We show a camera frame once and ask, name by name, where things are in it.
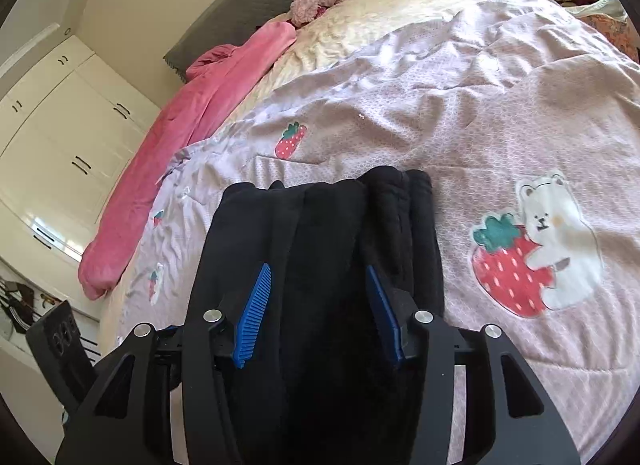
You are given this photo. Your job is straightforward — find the lilac strawberry printed blanket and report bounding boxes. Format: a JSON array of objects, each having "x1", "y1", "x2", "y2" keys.
[{"x1": 99, "y1": 0, "x2": 640, "y2": 465}]

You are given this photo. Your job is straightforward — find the dark hanging straps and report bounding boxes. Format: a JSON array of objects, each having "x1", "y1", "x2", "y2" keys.
[{"x1": 0, "y1": 276, "x2": 57, "y2": 336}]

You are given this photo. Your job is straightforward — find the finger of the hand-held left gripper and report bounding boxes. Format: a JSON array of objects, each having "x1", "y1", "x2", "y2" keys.
[{"x1": 151, "y1": 324, "x2": 185, "y2": 392}]

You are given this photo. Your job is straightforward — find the black printed t-shirt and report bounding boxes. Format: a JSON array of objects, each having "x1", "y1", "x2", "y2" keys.
[{"x1": 182, "y1": 167, "x2": 447, "y2": 465}]

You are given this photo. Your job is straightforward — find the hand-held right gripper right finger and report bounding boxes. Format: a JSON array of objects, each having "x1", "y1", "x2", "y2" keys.
[{"x1": 366, "y1": 265, "x2": 582, "y2": 465}]

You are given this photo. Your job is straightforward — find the pink duvet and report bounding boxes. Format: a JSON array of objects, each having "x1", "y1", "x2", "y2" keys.
[{"x1": 77, "y1": 22, "x2": 297, "y2": 302}]

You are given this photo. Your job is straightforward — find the cream bed sheet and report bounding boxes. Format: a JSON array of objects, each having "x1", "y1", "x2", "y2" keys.
[{"x1": 97, "y1": 0, "x2": 489, "y2": 346}]

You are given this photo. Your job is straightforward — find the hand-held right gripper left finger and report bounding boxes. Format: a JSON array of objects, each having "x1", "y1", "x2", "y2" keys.
[{"x1": 54, "y1": 263, "x2": 273, "y2": 465}]

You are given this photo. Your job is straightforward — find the white wardrobe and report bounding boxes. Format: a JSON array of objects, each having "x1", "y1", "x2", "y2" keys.
[{"x1": 0, "y1": 22, "x2": 162, "y2": 327}]

